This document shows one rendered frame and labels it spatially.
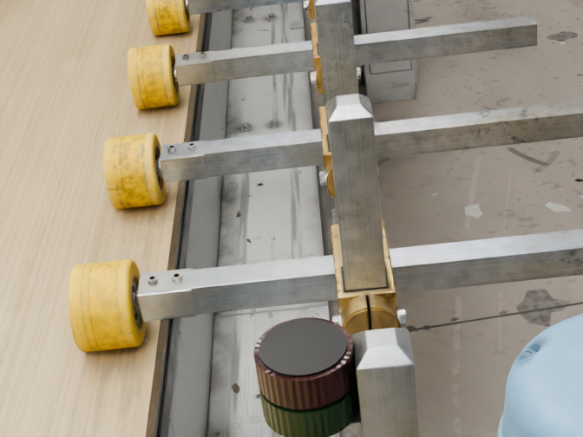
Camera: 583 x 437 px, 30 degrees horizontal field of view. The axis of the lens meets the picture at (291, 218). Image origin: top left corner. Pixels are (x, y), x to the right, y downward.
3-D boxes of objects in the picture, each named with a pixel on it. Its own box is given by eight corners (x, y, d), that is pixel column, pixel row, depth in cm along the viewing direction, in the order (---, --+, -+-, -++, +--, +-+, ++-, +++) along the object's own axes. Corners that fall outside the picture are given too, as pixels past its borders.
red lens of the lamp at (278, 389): (351, 340, 69) (349, 312, 68) (359, 404, 64) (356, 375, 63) (258, 349, 69) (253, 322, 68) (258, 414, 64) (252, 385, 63)
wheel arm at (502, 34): (532, 36, 142) (532, 10, 140) (538, 47, 139) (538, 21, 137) (153, 79, 144) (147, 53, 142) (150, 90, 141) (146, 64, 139)
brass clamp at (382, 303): (393, 262, 104) (389, 218, 101) (409, 352, 92) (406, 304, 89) (328, 269, 104) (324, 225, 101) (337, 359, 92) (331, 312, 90)
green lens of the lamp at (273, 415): (355, 370, 70) (352, 344, 69) (362, 435, 65) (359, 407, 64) (263, 380, 71) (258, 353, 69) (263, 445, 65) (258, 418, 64)
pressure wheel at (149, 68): (168, 30, 140) (170, 82, 136) (179, 66, 147) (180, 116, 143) (122, 35, 140) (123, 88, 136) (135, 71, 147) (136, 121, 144)
